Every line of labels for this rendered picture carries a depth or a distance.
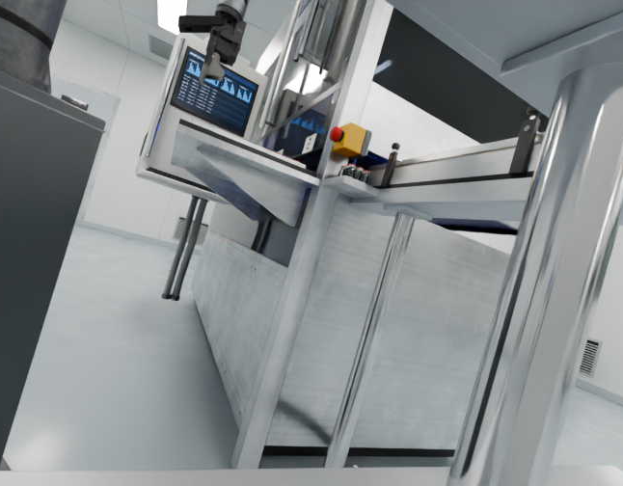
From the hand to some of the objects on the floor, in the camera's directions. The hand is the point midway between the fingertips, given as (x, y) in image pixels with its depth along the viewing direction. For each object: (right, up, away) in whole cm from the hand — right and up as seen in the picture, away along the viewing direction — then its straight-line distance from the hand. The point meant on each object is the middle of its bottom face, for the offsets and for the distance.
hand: (201, 79), depth 94 cm
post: (+11, -112, +6) cm, 112 cm away
